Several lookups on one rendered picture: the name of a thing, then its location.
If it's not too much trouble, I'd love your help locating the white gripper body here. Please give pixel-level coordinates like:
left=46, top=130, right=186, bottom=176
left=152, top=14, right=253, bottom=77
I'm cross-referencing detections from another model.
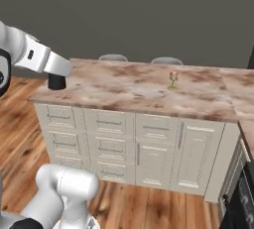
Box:
left=43, top=51, right=73, bottom=78

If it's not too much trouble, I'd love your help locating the narrow white cabinet door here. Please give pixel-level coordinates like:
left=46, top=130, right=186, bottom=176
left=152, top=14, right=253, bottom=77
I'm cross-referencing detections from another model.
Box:
left=135, top=139, right=177, bottom=188

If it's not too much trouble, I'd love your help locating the wide white cabinet door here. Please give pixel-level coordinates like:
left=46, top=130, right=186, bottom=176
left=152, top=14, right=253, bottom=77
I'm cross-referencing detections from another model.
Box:
left=171, top=117, right=226, bottom=195

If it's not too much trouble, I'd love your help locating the white drawer front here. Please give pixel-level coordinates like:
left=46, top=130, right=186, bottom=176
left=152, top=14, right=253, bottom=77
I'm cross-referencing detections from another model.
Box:
left=35, top=103, right=84, bottom=132
left=82, top=107, right=136, bottom=136
left=135, top=112, right=182, bottom=142
left=88, top=160, right=137, bottom=185
left=85, top=132, right=137, bottom=164
left=41, top=129, right=87, bottom=158
left=48, top=154, right=89, bottom=172

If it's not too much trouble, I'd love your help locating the grey stool back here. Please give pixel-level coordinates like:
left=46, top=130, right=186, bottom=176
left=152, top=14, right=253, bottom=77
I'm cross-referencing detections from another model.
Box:
left=97, top=54, right=130, bottom=63
left=150, top=57, right=185, bottom=66

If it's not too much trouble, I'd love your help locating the small glass with red flower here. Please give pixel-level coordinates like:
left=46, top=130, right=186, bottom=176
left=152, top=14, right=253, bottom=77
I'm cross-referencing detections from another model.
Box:
left=167, top=70, right=180, bottom=92

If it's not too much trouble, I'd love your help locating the dark tall fitting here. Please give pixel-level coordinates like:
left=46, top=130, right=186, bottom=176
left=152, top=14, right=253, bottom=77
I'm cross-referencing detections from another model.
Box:
left=246, top=45, right=254, bottom=70

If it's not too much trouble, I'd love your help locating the black oven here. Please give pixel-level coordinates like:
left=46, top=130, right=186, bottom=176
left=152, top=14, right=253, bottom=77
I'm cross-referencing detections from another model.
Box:
left=218, top=159, right=254, bottom=229

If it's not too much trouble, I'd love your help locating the grey drawer handle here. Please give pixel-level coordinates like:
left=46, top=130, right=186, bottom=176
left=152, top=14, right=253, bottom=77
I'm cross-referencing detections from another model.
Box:
left=46, top=113, right=72, bottom=121
left=95, top=119, right=123, bottom=126
left=142, top=125, right=171, bottom=132
left=100, top=170, right=126, bottom=177
left=97, top=146, right=124, bottom=154
left=52, top=140, right=78, bottom=149

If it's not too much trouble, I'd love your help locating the grey door handle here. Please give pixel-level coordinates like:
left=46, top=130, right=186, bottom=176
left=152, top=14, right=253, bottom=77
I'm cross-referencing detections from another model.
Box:
left=177, top=121, right=186, bottom=150
left=136, top=142, right=142, bottom=168

